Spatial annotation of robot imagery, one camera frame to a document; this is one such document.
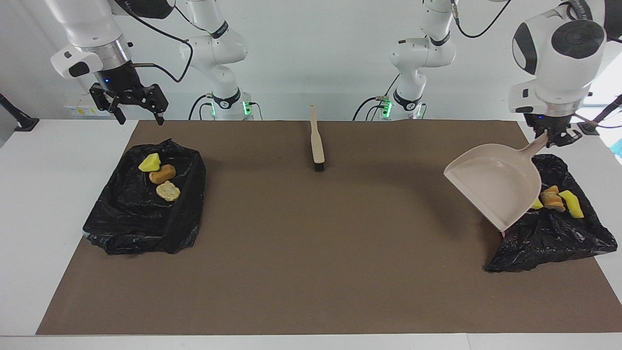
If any brown table mat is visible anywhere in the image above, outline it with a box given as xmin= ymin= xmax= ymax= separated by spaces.
xmin=35 ymin=120 xmax=622 ymax=336

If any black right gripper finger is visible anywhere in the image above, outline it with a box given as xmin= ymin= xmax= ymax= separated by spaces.
xmin=90 ymin=84 xmax=126 ymax=125
xmin=141 ymin=84 xmax=169 ymax=126

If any white wall socket box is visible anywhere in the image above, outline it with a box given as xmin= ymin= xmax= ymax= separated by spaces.
xmin=65 ymin=93 xmax=111 ymax=117

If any brown sponge piece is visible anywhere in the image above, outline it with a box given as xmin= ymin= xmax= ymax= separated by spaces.
xmin=149 ymin=164 xmax=177 ymax=185

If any yellow sponge with green scourer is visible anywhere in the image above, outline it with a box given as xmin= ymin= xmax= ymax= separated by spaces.
xmin=558 ymin=190 xmax=585 ymax=219

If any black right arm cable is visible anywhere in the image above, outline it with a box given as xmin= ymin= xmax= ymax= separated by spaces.
xmin=113 ymin=0 xmax=195 ymax=83

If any beige plastic dustpan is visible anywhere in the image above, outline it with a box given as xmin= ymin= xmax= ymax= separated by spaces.
xmin=443 ymin=131 xmax=550 ymax=232

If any black left base cable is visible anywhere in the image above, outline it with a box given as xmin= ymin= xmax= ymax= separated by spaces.
xmin=352 ymin=96 xmax=389 ymax=121

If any pale beige sponge piece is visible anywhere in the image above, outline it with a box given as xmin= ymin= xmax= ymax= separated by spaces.
xmin=155 ymin=180 xmax=181 ymax=202

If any crumpled black bag lined bin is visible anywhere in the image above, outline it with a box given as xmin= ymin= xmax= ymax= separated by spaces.
xmin=484 ymin=154 xmax=618 ymax=273

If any pale orange sponge piece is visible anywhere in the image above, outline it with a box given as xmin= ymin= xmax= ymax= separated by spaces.
xmin=540 ymin=185 xmax=566 ymax=213

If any notched yellow sponge piece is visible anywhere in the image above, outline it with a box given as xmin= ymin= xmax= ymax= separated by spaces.
xmin=138 ymin=153 xmax=161 ymax=173

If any box-shaped bin with black bag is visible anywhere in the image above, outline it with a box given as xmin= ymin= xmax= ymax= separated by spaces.
xmin=82 ymin=139 xmax=207 ymax=256

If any black base cable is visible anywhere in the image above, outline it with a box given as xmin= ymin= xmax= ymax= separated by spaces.
xmin=189 ymin=94 xmax=214 ymax=121
xmin=352 ymin=96 xmax=389 ymax=121

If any black clamp stand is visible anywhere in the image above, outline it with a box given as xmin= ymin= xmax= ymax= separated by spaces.
xmin=0 ymin=93 xmax=40 ymax=132
xmin=577 ymin=95 xmax=622 ymax=136

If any black right base cable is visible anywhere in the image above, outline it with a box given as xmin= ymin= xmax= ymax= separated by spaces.
xmin=189 ymin=94 xmax=214 ymax=121

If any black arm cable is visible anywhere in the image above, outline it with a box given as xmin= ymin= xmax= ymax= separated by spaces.
xmin=452 ymin=0 xmax=513 ymax=39
xmin=113 ymin=0 xmax=195 ymax=83

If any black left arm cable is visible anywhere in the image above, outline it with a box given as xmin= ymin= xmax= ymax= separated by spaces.
xmin=452 ymin=0 xmax=513 ymax=39

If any beige brush with black bristles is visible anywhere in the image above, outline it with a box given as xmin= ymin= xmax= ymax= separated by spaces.
xmin=310 ymin=104 xmax=326 ymax=172

